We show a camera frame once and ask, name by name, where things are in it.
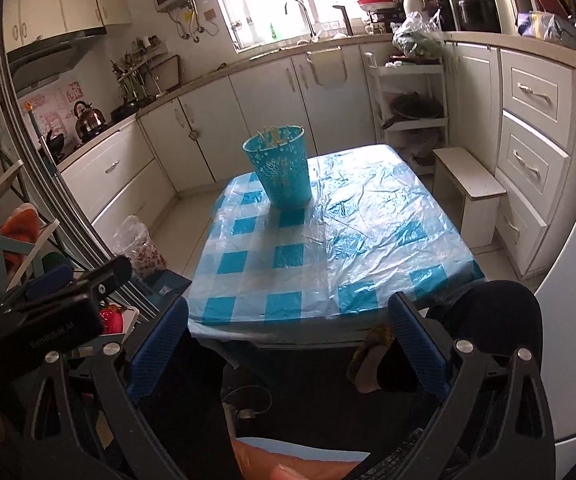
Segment green vegetables plastic bag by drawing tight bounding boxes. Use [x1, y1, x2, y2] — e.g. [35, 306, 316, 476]
[392, 11, 443, 60]

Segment floral plastic bag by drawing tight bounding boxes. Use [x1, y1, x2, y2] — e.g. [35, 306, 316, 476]
[111, 214, 166, 278]

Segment white upper cabinets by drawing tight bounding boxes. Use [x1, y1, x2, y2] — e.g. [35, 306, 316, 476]
[3, 0, 132, 52]

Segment blue white checkered tablecloth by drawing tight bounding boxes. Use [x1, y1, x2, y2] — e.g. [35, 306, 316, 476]
[187, 144, 483, 346]

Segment range hood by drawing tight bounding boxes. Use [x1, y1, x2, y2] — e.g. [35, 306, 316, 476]
[7, 26, 107, 93]

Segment white drawer cabinet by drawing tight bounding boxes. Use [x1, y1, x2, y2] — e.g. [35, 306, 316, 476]
[443, 32, 576, 280]

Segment black wok on stove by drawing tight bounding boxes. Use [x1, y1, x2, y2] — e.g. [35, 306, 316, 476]
[40, 130, 64, 164]

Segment white lower kitchen cabinets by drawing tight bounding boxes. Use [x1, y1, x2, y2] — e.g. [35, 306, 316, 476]
[60, 44, 376, 243]

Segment white storage shelf rack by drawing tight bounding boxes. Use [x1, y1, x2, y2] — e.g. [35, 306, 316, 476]
[364, 51, 448, 176]

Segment teal perforated utensil holder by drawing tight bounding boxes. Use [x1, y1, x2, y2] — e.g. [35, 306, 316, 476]
[242, 126, 312, 210]

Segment white small stool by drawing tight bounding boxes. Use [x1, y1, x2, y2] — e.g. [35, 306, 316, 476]
[432, 148, 506, 249]

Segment metal kettle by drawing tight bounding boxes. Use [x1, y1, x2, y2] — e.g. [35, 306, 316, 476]
[73, 101, 106, 143]

